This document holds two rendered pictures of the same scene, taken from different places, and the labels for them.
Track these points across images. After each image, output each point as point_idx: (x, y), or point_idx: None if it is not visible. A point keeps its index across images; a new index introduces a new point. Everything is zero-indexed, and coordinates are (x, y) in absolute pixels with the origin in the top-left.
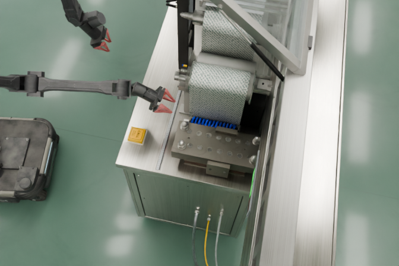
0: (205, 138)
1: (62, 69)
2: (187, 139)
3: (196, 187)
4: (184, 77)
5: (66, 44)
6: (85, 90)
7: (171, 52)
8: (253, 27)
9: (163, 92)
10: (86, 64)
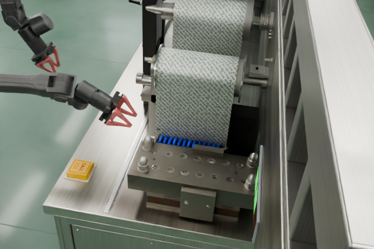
0: (178, 159)
1: (6, 157)
2: (152, 160)
3: (165, 245)
4: (149, 78)
5: (17, 133)
6: (10, 85)
7: (134, 90)
8: None
9: (120, 98)
10: (37, 152)
